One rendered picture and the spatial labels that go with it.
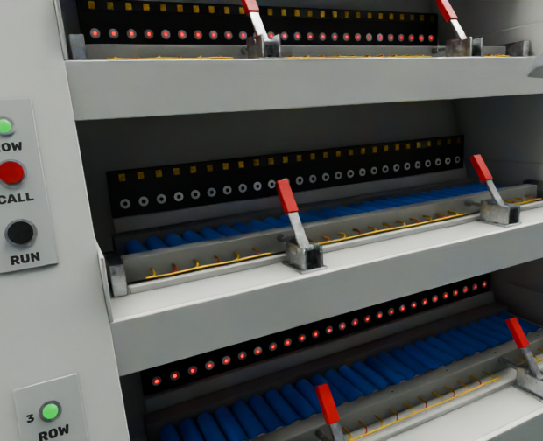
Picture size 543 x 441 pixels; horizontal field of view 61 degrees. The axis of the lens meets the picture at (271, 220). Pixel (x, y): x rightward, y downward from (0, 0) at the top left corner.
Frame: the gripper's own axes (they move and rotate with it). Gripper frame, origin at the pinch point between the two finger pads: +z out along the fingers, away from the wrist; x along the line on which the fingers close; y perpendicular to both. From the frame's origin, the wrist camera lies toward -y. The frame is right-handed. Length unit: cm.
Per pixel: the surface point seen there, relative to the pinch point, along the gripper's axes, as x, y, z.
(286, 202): 12.7, -3.7, 18.9
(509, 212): -13.4, -9.0, 16.5
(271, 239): 13.3, -6.7, 22.9
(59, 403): 34.5, -15.4, 16.2
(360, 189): -6.3, -1.6, 33.3
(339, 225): 5.0, -6.6, 22.9
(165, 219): 21.6, -1.6, 33.3
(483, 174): -13.7, -4.0, 18.9
